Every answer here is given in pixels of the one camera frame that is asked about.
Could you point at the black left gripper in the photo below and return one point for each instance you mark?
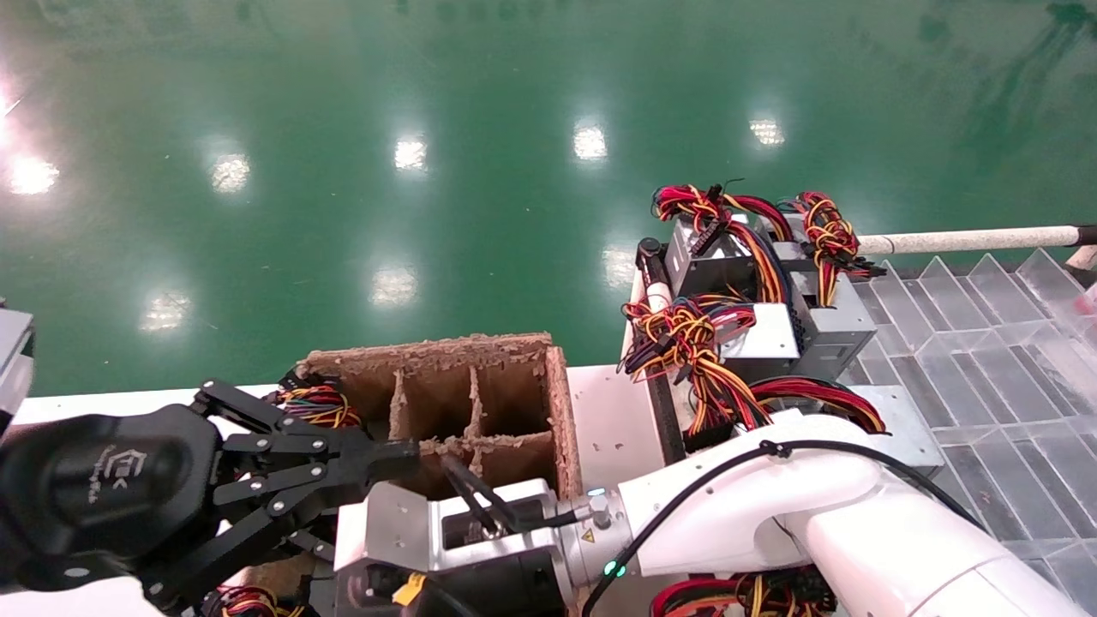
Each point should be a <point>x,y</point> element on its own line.
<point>111,488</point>

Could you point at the gray left wrist camera box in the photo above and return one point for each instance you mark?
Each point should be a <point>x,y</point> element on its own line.
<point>13,360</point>

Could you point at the black cart frame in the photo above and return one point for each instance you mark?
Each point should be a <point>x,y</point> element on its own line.
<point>667,428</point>

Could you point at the gray right wrist camera box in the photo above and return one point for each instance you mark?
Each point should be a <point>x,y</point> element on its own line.
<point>386,531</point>

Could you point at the brown cardboard divider box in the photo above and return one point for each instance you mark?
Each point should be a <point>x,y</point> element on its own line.
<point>514,394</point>

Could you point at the clear acrylic divider tray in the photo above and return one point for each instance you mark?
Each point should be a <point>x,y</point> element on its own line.
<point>1011,386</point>

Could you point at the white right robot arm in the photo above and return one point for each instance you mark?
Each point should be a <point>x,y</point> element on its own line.
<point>814,514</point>

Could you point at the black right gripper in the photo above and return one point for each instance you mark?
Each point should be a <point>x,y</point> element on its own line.
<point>480,596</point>

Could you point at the black rail corner joint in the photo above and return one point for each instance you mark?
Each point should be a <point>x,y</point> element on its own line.
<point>650,257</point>
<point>1087,236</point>

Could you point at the gray wrist camera box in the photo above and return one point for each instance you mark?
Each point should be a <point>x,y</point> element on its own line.
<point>13,360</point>
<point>386,531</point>

